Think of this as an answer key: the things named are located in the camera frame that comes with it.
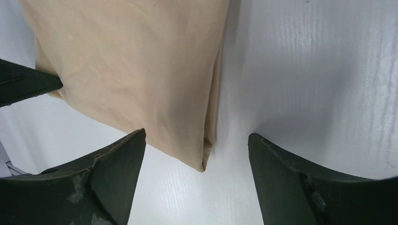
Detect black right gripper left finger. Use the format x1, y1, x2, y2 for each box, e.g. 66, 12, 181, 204
0, 129, 146, 225

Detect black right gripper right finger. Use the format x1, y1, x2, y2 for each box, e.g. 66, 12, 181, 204
248, 133, 398, 225

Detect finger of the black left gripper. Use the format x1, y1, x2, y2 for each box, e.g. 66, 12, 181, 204
0, 59, 63, 107

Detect beige t shirt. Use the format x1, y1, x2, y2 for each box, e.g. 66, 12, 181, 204
20, 0, 229, 172

